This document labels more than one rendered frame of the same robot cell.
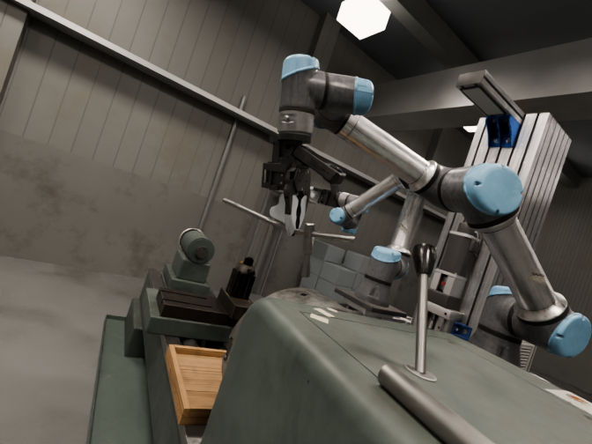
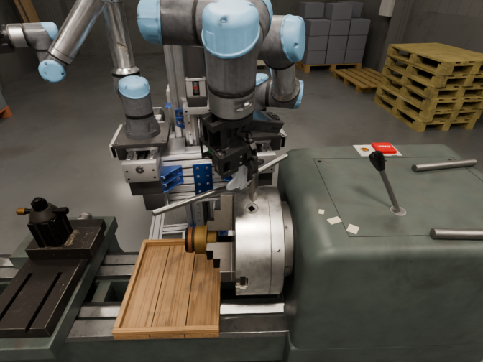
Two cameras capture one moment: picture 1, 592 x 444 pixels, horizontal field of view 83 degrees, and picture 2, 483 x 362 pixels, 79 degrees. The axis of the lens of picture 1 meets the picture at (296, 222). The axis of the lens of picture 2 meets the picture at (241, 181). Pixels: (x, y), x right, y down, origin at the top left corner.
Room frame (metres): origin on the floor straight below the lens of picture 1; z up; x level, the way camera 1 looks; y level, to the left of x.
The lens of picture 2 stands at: (0.48, 0.48, 1.72)
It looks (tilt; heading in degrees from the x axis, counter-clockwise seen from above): 34 degrees down; 297
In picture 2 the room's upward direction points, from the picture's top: straight up
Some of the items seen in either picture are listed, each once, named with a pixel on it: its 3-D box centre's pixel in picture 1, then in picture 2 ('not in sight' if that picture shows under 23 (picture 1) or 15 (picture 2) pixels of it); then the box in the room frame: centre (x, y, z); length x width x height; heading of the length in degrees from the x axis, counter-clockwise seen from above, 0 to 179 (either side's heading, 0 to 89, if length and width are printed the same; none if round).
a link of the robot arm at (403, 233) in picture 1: (407, 222); (118, 35); (1.52, -0.48, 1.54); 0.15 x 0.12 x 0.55; 145
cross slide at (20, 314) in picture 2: (216, 309); (54, 268); (1.30, 0.19, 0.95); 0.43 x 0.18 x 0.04; 118
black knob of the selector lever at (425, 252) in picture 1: (424, 260); (376, 160); (0.46, -0.18, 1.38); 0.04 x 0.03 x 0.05; 28
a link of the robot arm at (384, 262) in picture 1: (383, 262); (135, 95); (1.41, -0.41, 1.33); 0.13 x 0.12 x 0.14; 145
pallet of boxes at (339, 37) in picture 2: not in sight; (330, 36); (2.00, -7.15, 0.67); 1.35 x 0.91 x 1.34; 35
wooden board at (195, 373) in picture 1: (236, 382); (176, 281); (0.95, 0.01, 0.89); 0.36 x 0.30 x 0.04; 118
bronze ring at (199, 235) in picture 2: not in sight; (202, 239); (0.86, -0.03, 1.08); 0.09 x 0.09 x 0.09; 28
